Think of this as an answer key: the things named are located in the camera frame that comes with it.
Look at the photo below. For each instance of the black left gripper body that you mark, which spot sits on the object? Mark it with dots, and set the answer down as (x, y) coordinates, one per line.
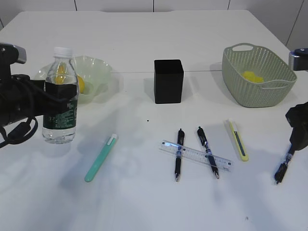
(20, 96)

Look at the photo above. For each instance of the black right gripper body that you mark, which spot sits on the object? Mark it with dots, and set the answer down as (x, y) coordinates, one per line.
(297, 116)

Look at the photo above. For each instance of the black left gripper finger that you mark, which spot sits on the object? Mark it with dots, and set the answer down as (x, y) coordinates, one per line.
(61, 98)

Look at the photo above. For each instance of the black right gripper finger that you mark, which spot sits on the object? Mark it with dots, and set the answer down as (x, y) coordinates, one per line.
(299, 137)

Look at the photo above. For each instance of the yellow pear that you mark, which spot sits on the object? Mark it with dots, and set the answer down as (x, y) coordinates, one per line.
(81, 84)

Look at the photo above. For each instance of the clear plastic water bottle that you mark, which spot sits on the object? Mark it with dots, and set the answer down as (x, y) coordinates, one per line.
(61, 128)

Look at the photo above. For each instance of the yellow utility knife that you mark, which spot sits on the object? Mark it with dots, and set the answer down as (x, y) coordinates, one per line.
(238, 141)

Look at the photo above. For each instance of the yellow waste paper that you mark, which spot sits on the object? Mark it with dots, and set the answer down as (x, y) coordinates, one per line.
(252, 77)

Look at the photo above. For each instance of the mint green utility knife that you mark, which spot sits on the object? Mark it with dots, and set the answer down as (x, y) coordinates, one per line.
(100, 158)

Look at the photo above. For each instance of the black pen right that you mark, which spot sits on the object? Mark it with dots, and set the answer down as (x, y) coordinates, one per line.
(280, 173)

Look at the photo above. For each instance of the black pen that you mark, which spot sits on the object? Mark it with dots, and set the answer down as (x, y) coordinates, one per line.
(204, 143)
(180, 142)
(280, 173)

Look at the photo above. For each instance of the green wavy glass plate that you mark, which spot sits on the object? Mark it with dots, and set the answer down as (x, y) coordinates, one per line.
(96, 74)

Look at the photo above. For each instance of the green woven plastic basket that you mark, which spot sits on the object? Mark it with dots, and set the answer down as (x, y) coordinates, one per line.
(278, 76)

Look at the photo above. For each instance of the black pen middle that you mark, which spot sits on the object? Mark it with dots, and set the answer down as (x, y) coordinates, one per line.
(204, 143)

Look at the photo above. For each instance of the black pen left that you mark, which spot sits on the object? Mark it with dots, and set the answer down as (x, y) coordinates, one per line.
(180, 142)

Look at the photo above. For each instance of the black square pen holder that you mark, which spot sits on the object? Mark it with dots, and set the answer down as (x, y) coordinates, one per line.
(168, 81)

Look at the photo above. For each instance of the clear plastic ruler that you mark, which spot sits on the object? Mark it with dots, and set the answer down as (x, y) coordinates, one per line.
(195, 155)

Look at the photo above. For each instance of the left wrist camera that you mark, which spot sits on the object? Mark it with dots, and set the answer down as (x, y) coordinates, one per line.
(10, 54)

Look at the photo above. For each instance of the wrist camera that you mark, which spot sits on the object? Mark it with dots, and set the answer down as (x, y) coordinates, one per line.
(298, 59)
(10, 54)

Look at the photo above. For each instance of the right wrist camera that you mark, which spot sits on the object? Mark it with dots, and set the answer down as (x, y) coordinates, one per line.
(298, 59)

